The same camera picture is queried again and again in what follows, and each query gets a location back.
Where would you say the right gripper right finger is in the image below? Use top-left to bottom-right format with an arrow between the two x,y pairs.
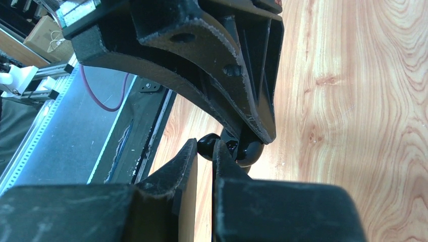
211,140 -> 366,241

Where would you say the white bracket background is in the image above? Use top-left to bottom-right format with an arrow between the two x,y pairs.
1,65 -> 59,105

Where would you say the cardboard box background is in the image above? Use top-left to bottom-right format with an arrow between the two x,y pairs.
23,15 -> 74,63

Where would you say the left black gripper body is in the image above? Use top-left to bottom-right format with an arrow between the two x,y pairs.
62,1 -> 201,66

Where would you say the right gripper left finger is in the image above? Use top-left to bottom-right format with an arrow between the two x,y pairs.
1,139 -> 197,241

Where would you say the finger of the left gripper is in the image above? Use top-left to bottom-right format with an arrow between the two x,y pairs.
138,1 -> 284,144
71,23 -> 248,141

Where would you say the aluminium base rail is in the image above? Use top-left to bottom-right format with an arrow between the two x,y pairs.
1,67 -> 139,193

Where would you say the black earbud charging case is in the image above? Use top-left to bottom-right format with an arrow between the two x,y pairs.
221,127 -> 264,173

